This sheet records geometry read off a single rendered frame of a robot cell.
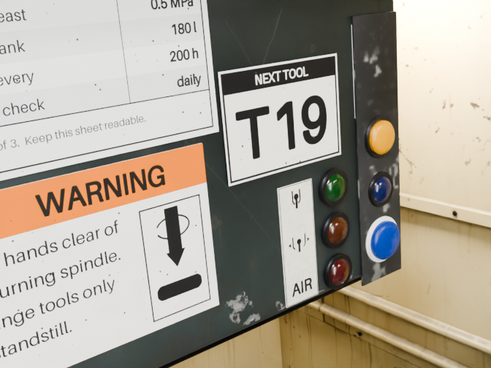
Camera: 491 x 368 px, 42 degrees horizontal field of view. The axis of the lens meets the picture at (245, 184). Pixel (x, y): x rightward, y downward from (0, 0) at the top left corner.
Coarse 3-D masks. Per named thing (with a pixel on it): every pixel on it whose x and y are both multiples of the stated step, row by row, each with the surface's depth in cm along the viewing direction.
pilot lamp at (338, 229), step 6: (336, 222) 46; (342, 222) 46; (330, 228) 45; (336, 228) 46; (342, 228) 46; (330, 234) 46; (336, 234) 46; (342, 234) 46; (330, 240) 46; (336, 240) 46; (342, 240) 46
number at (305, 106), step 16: (272, 96) 41; (288, 96) 42; (304, 96) 42; (320, 96) 43; (272, 112) 41; (288, 112) 42; (304, 112) 43; (320, 112) 43; (272, 128) 41; (288, 128) 42; (304, 128) 43; (320, 128) 44; (288, 144) 42; (304, 144) 43; (320, 144) 44
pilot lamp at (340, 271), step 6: (336, 264) 46; (342, 264) 47; (348, 264) 47; (336, 270) 46; (342, 270) 47; (348, 270) 47; (330, 276) 46; (336, 276) 46; (342, 276) 47; (348, 276) 47; (336, 282) 47; (342, 282) 47
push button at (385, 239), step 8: (384, 224) 49; (392, 224) 49; (376, 232) 48; (384, 232) 48; (392, 232) 49; (376, 240) 48; (384, 240) 49; (392, 240) 49; (376, 248) 48; (384, 248) 49; (392, 248) 49; (376, 256) 49; (384, 256) 49
